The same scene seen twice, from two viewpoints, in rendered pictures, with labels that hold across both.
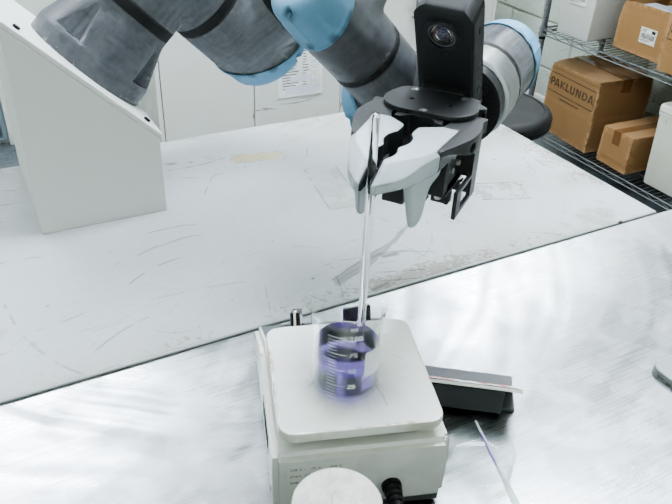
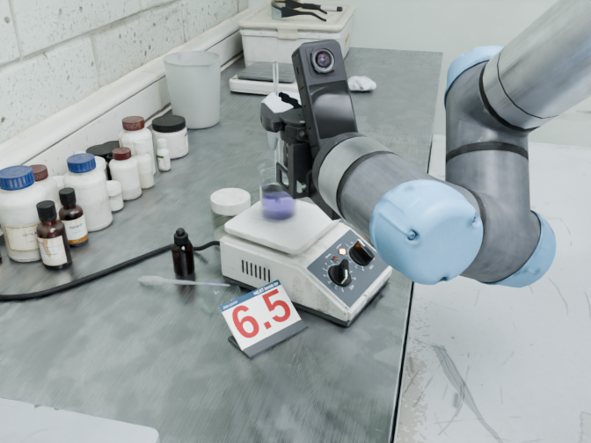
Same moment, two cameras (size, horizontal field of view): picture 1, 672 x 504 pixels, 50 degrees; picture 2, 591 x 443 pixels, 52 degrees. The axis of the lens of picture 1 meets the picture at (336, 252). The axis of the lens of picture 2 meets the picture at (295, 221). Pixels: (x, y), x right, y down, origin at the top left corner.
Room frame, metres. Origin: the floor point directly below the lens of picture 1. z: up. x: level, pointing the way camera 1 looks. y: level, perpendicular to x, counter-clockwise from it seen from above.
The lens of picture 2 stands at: (0.92, -0.53, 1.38)
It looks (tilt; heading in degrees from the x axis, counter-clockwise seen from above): 29 degrees down; 133
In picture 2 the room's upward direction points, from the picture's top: straight up
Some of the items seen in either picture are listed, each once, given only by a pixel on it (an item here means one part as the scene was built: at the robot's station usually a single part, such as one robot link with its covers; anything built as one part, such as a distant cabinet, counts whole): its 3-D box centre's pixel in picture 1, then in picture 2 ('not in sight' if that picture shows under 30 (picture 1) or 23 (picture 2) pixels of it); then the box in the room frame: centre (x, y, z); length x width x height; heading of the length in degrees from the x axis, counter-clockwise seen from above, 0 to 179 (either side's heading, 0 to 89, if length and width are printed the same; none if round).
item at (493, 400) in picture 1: (466, 378); (264, 316); (0.48, -0.12, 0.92); 0.09 x 0.06 x 0.04; 83
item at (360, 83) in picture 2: not in sight; (361, 83); (-0.05, 0.77, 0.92); 0.08 x 0.08 x 0.04; 26
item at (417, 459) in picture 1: (341, 392); (299, 254); (0.44, -0.01, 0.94); 0.22 x 0.13 x 0.08; 11
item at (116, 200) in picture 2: not in sight; (111, 196); (0.06, -0.07, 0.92); 0.04 x 0.04 x 0.04
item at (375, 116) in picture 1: (366, 251); (276, 141); (0.41, -0.02, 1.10); 0.01 x 0.01 x 0.20
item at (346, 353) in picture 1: (343, 342); (280, 190); (0.40, -0.01, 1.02); 0.06 x 0.05 x 0.08; 78
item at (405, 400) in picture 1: (349, 374); (283, 221); (0.41, -0.01, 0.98); 0.12 x 0.12 x 0.01; 11
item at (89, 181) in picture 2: not in sight; (86, 191); (0.08, -0.12, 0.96); 0.06 x 0.06 x 0.11
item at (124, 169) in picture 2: not in sight; (124, 173); (0.04, -0.03, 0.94); 0.05 x 0.05 x 0.09
